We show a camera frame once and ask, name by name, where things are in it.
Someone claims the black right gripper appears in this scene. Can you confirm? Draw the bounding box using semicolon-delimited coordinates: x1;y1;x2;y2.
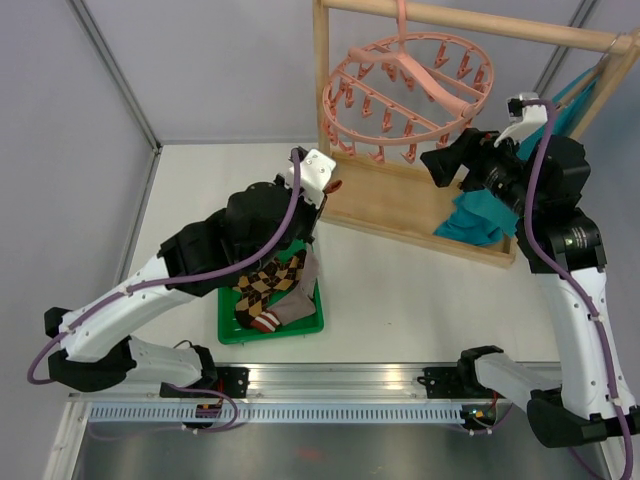
422;126;544;218

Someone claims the pink round clip hanger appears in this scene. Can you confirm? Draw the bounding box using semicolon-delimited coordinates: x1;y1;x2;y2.
319;1;495;163

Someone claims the grey sock red striped cuff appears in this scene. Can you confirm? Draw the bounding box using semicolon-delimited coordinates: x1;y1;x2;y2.
299;178;344;296

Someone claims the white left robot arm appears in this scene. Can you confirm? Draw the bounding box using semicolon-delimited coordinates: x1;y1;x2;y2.
44;175;332;397

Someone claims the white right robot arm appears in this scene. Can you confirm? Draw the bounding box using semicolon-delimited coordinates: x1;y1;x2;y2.
456;135;639;448

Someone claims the teal cloth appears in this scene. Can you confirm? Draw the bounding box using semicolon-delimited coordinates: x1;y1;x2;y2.
433;69;597;247

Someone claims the brown argyle sock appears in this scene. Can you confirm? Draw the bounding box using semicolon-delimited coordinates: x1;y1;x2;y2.
233;249;307;333

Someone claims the wooden hanging rack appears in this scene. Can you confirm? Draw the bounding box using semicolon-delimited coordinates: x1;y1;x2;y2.
312;1;639;268

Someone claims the green plastic tray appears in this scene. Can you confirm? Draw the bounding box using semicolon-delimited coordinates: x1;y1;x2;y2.
217;240;324;345

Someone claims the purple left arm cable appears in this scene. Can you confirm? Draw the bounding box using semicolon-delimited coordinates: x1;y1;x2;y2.
27;148;307;385

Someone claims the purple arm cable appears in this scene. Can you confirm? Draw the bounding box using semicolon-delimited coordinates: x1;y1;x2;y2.
519;98;632;480
27;148;307;385

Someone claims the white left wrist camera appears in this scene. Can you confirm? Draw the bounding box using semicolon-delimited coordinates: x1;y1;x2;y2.
284;147;337;210

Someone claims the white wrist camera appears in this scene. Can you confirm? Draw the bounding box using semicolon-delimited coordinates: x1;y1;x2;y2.
493;92;556;147
284;147;337;210

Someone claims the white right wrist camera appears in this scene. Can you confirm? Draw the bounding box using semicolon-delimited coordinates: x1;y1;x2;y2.
493;92;556;147

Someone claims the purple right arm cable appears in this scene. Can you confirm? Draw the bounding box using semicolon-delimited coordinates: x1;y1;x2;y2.
519;98;632;480

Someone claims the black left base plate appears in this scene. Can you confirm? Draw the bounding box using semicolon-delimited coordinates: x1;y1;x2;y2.
159;366;250;399

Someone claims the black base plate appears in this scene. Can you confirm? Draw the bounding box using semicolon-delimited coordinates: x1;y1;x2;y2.
416;366;490;400
159;366;250;399

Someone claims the aluminium mounting rail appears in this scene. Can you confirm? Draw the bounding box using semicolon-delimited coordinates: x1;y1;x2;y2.
56;363;493;403

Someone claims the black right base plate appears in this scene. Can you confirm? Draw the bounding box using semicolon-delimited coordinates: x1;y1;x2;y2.
416;366;490;400

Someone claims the white slotted cable duct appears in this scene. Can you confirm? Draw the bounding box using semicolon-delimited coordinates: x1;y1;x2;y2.
89;402;464;425

